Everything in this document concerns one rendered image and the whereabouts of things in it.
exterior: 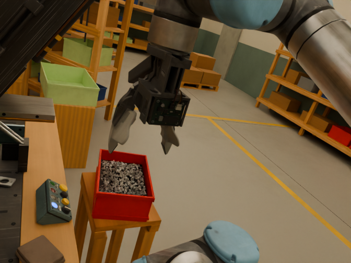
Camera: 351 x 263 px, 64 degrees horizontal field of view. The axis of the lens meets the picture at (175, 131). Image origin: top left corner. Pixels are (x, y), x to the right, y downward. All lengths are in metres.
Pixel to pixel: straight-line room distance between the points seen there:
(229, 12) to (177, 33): 0.11
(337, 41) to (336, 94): 0.06
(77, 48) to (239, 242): 3.14
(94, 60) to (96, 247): 2.45
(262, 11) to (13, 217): 0.84
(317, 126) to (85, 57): 4.45
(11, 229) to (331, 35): 0.86
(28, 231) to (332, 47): 0.83
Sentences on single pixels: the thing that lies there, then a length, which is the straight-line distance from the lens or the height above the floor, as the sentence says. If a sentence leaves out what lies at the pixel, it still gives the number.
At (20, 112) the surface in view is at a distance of 1.03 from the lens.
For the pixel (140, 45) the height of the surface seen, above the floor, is 0.26.
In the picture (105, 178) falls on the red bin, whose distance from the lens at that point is 1.17.
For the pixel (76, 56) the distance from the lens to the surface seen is 3.52.
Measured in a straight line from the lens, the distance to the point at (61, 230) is 0.92.
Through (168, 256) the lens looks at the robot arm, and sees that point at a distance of 0.51.
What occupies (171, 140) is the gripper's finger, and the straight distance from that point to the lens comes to 0.54.
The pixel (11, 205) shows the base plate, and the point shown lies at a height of 0.90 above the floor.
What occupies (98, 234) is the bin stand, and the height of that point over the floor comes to 0.77.
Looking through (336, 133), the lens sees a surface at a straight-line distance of 5.78.
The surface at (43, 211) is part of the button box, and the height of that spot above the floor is 0.94.
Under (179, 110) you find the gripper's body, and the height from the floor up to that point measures 1.41.
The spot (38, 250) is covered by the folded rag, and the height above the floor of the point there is 0.93.
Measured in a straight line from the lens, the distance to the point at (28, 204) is 1.00.
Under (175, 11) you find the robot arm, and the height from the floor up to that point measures 1.55.
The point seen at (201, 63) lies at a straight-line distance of 7.30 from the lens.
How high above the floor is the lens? 1.55
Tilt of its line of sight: 22 degrees down
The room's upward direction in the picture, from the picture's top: 17 degrees clockwise
